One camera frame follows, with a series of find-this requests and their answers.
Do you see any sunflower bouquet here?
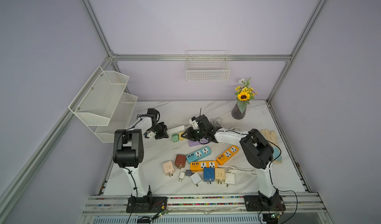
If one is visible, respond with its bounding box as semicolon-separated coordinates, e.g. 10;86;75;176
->
235;78;258;113

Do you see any yellow cube adapter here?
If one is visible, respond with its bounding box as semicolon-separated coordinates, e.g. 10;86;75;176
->
179;132;185;141

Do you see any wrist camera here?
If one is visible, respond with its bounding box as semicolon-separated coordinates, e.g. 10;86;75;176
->
144;131;156;139
189;119;199;130

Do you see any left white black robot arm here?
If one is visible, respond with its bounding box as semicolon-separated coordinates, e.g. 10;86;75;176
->
113;108;169;198

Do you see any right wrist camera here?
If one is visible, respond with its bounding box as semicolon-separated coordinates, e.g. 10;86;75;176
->
189;119;199;130

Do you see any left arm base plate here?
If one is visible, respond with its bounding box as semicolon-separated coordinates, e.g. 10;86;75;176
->
126;195;168;214

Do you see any lower white mesh shelf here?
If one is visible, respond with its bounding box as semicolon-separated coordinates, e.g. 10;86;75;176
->
95;93;138;143

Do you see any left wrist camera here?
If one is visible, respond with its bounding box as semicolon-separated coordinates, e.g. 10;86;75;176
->
144;131;156;139

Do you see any white mesh shelf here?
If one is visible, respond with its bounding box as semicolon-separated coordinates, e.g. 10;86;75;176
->
95;93;138;143
68;67;129;126

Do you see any white power strip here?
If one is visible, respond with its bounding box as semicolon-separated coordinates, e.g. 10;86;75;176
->
167;125;186;135

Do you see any blue cube adapter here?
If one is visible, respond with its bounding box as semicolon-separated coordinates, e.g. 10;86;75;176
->
203;167;215;184

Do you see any upper white mesh shelf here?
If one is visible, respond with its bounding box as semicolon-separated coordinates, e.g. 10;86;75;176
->
68;67;129;126

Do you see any aluminium front rail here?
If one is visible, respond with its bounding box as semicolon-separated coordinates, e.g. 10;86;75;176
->
82;192;327;216

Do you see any small white adapter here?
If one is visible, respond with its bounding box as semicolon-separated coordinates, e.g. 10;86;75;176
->
190;172;202;187

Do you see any dark purple ribbed vase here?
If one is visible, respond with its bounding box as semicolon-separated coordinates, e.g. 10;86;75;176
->
231;103;247;120

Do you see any small white plug charger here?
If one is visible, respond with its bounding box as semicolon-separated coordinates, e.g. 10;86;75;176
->
179;171;186;182

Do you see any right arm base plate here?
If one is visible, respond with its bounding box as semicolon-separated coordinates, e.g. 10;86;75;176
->
244;193;286;212

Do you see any beige cube adapter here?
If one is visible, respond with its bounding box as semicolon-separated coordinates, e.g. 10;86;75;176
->
214;168;226;184

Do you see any pink white cube adapter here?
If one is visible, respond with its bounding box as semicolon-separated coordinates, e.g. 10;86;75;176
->
163;160;175;177

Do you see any orange power strip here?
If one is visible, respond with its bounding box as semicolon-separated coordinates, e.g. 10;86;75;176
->
216;145;239;166
190;160;218;172

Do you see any teal power strip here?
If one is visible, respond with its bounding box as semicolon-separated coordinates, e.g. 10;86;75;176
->
186;147;211;163

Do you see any white wire wall basket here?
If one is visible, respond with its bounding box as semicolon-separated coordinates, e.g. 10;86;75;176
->
186;50;230;82

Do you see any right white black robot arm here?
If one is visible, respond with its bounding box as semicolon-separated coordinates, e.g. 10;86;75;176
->
181;115;280;208

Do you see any brown cube adapter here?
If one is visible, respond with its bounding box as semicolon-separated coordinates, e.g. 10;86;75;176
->
175;154;187;169

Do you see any green small adapter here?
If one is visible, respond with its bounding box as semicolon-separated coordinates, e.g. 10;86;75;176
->
172;133;180;143

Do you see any white cable coil front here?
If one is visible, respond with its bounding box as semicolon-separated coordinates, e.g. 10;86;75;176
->
218;165;257;176

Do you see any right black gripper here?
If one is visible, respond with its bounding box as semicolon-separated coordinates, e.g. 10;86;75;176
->
181;127;206;142

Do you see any beige work glove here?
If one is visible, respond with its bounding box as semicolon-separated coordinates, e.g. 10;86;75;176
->
260;129;281;163

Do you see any teal garden trowel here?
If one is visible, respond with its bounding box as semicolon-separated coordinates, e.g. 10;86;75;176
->
273;147;282;162

